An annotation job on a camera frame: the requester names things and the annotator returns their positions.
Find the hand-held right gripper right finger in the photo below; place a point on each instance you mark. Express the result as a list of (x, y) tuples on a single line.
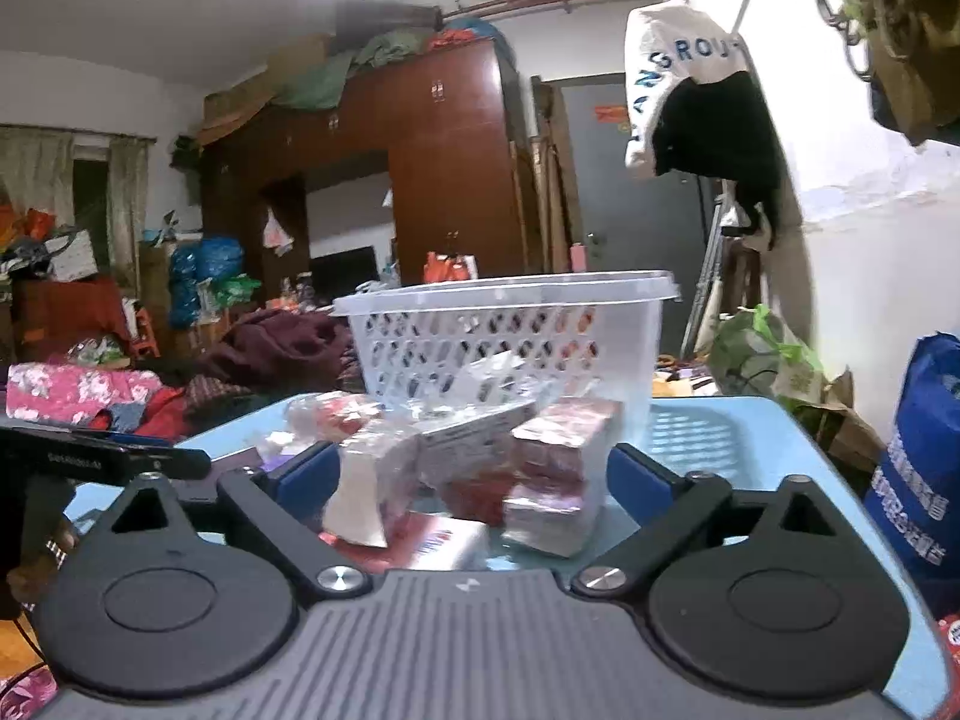
[(631, 478)]

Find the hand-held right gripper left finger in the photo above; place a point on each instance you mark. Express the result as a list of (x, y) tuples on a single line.
[(306, 478)]

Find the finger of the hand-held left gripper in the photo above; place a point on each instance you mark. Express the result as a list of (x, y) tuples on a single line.
[(105, 459)]

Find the purple box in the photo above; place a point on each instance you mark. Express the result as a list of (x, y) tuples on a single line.
[(259, 459)]

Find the white and red packet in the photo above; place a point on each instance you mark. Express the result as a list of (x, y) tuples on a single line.
[(371, 487)]

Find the clear red white packet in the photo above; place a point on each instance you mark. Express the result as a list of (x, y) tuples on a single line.
[(337, 416)]

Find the pink packet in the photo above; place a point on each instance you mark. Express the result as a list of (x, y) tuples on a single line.
[(566, 427), (546, 517)]

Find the white red box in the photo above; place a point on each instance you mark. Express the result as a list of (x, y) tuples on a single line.
[(442, 541)]

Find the red round packet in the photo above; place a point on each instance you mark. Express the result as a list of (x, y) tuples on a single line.
[(472, 499)]

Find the white medicine box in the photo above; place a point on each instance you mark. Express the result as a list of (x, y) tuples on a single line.
[(469, 441)]

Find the white blister packet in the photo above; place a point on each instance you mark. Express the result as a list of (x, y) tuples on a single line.
[(487, 379)]

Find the translucent plastic basket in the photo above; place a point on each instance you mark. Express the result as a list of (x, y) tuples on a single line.
[(525, 300)]

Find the pink floral blanket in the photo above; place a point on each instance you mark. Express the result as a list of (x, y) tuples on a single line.
[(82, 394)]

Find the maroon cloth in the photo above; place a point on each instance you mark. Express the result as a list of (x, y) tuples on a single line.
[(277, 345)]

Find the red armchair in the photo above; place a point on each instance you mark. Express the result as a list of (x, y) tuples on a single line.
[(71, 311)]

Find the green plastic bag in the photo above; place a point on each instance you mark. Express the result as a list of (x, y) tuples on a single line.
[(757, 352)]

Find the white handbag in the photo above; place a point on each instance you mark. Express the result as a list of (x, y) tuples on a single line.
[(71, 255)]

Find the black television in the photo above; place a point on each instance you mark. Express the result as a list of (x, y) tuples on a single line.
[(343, 274)]

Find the metal ladder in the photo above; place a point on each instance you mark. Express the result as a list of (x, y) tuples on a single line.
[(709, 285)]

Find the blue plastic sack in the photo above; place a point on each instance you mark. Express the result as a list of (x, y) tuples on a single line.
[(206, 274)]

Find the brown paper bag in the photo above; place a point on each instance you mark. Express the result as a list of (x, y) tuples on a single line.
[(847, 427)]

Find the pink plastic bag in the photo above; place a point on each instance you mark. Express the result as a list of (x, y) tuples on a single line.
[(277, 234)]

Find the red and white plastic bag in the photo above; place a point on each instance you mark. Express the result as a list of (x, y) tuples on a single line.
[(446, 268)]

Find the patterned curtain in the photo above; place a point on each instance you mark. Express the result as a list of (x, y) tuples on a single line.
[(34, 172), (129, 202)]

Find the blue printed bag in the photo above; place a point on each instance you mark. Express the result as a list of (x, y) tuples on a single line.
[(919, 465)]

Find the grey door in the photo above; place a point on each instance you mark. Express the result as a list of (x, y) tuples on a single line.
[(600, 187)]

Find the wooden sticks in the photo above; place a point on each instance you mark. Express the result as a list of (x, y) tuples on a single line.
[(546, 165)]

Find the brown wooden wardrobe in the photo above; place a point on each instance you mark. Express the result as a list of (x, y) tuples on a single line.
[(442, 165)]

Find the black garment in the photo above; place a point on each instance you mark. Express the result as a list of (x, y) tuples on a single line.
[(720, 135)]

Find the red snack packet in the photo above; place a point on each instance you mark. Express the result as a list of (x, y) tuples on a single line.
[(952, 641)]

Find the red door sign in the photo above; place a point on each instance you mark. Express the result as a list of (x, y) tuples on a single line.
[(611, 114)]

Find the green tarp bundle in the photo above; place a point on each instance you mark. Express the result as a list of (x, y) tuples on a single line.
[(337, 67)]

